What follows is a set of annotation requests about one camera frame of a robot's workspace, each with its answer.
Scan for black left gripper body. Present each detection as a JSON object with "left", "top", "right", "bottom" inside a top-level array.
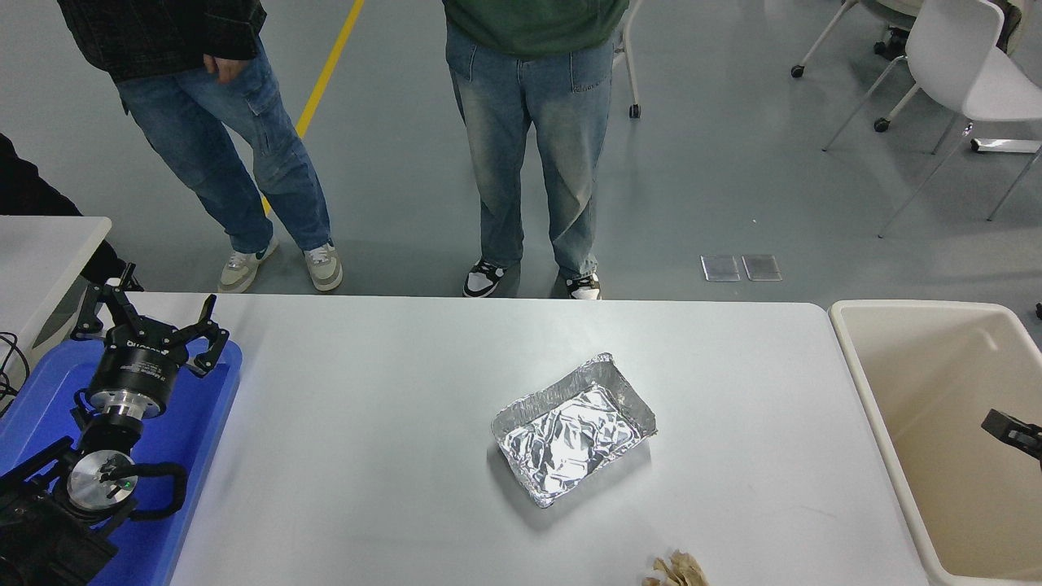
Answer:
[{"left": 88, "top": 335, "right": 191, "bottom": 406}]

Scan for silver foil tray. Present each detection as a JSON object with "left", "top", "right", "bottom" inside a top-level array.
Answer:
[{"left": 491, "top": 352, "right": 658, "bottom": 509}]

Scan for person's left hand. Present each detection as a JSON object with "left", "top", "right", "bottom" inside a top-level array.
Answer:
[{"left": 202, "top": 53, "right": 255, "bottom": 85}]

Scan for large pale plastic bin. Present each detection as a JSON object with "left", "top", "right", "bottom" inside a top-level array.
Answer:
[{"left": 828, "top": 300, "right": 1042, "bottom": 586}]

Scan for white side table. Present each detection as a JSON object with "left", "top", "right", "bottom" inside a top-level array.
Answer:
[{"left": 0, "top": 215, "right": 113, "bottom": 367}]

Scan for blue plastic tray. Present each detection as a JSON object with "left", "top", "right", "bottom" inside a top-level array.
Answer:
[{"left": 0, "top": 338, "right": 243, "bottom": 586}]

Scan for person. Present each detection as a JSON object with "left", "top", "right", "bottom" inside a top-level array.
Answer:
[
  {"left": 0, "top": 133, "right": 143, "bottom": 292},
  {"left": 57, "top": 0, "right": 344, "bottom": 294},
  {"left": 442, "top": 0, "right": 630, "bottom": 300}
]

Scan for crumpled tan paper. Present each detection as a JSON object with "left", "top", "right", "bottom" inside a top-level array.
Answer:
[{"left": 641, "top": 549, "right": 709, "bottom": 586}]

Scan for white plastic chair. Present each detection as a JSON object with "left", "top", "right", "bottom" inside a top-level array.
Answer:
[{"left": 822, "top": 0, "right": 1042, "bottom": 238}]

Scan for grey chair with casters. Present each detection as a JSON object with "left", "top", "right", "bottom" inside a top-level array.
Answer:
[
  {"left": 612, "top": 0, "right": 641, "bottom": 120},
  {"left": 791, "top": 0, "right": 925, "bottom": 133}
]

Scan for black cable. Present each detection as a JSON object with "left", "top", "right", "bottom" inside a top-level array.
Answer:
[{"left": 0, "top": 331, "right": 32, "bottom": 412}]

